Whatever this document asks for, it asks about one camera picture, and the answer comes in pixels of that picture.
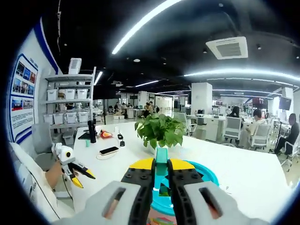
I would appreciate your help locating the grey metal storage shelf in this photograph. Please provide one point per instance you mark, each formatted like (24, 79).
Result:
(70, 77)

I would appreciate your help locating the long ceiling light strip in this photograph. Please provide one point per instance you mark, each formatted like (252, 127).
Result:
(234, 71)
(140, 24)

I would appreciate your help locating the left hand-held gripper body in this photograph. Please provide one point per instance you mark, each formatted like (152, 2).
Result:
(64, 153)

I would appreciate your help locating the white table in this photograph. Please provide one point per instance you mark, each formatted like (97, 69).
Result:
(234, 168)

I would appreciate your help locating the white ribbed box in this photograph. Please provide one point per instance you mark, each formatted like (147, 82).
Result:
(75, 65)

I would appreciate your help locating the white chest-worn device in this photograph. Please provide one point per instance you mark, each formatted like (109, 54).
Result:
(24, 178)

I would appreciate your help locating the teal cup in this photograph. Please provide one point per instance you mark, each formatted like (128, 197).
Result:
(87, 143)

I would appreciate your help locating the white office chair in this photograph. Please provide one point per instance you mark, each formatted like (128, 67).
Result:
(260, 137)
(232, 129)

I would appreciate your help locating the black smartphone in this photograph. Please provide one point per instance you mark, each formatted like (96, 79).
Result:
(109, 150)

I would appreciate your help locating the hanging dark screen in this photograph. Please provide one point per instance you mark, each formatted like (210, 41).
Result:
(285, 103)

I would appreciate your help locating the small black device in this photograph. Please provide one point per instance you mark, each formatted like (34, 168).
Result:
(122, 143)

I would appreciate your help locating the person's left hand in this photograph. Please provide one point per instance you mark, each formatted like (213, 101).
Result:
(58, 173)

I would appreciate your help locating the green potted plant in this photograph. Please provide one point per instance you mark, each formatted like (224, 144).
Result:
(161, 131)

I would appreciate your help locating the person's white shirt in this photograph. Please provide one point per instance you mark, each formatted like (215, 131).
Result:
(47, 206)

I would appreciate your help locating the grey office chair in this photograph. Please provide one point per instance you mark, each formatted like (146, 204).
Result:
(42, 140)

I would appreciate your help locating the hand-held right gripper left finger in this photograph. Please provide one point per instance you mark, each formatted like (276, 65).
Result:
(138, 187)

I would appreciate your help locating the blue-framed wall poster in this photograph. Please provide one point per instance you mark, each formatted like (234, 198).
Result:
(22, 112)

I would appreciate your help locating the pink toy storage bucket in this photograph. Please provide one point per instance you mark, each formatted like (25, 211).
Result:
(206, 173)

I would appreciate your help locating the hanging red-lit screen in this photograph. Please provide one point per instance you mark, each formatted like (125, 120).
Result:
(260, 103)

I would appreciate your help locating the ceiling air conditioner vent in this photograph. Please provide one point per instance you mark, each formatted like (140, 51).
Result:
(227, 48)

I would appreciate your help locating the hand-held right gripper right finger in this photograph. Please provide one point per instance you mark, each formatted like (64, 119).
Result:
(185, 187)

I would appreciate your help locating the red snack bag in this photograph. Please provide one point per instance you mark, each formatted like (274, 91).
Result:
(106, 134)

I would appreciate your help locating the black bottle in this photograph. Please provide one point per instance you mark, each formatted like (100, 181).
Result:
(92, 131)

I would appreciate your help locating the light teal toy block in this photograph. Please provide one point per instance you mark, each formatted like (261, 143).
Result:
(161, 159)

